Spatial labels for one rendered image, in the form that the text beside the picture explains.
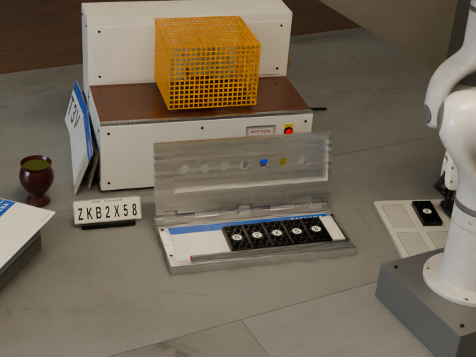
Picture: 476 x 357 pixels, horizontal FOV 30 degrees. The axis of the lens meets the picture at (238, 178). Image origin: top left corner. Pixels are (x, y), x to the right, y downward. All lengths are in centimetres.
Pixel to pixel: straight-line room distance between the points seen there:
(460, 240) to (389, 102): 112
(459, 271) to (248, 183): 57
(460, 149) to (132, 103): 91
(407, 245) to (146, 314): 66
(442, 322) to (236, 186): 62
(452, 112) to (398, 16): 293
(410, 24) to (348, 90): 179
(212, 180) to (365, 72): 110
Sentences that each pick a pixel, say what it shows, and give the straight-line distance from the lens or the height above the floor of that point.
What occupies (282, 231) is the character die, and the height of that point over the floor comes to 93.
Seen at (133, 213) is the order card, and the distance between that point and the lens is 215.
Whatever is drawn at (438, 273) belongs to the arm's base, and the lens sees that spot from 193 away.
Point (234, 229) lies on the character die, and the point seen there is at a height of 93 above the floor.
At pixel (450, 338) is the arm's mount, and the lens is 182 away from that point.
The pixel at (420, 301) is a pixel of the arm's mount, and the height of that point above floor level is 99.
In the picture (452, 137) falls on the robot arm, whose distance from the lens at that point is 172.
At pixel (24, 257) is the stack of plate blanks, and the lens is 202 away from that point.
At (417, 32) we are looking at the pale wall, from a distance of 474.
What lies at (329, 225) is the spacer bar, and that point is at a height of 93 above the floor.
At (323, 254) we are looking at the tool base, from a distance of 208.
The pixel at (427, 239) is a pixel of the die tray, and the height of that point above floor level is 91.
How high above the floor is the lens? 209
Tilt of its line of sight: 30 degrees down
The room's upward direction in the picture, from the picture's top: 4 degrees clockwise
